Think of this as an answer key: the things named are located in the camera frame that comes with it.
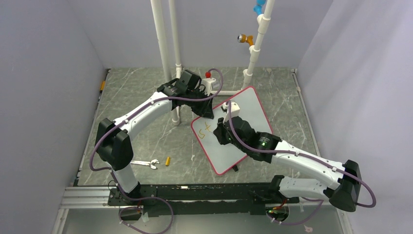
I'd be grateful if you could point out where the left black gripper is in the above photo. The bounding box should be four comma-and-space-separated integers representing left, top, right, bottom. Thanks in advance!
186, 89, 215, 119

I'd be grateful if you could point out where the yellow marker cap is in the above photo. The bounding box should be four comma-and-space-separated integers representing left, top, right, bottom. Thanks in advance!
165, 157, 171, 166

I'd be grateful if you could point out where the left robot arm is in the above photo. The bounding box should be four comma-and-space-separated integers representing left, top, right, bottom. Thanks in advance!
92, 70, 223, 205

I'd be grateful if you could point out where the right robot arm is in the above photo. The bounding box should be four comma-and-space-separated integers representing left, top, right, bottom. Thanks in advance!
213, 117, 361, 212

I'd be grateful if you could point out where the silver open-end wrench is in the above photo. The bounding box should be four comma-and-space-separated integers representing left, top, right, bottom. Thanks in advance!
131, 159, 160, 170

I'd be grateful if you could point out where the blue clamp on pipe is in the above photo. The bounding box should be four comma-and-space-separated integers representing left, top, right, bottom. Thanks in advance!
253, 0, 266, 16

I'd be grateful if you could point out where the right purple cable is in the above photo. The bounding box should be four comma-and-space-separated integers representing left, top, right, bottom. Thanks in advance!
225, 100, 377, 226

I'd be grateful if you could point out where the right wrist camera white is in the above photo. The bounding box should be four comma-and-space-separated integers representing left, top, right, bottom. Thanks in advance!
221, 100, 240, 123

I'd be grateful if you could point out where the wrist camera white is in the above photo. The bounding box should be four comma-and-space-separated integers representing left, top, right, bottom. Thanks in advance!
221, 100, 240, 123
200, 72, 220, 95

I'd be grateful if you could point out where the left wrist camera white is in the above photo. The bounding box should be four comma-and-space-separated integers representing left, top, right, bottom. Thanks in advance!
200, 72, 220, 95

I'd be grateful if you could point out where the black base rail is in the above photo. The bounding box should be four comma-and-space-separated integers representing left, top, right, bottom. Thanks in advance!
107, 183, 283, 217

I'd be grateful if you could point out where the orange clamp mounted camera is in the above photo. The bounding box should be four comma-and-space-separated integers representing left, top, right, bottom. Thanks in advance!
237, 34, 254, 46

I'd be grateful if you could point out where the white pvc pipe frame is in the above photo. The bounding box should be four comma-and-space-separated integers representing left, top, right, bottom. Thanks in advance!
150, 0, 276, 127

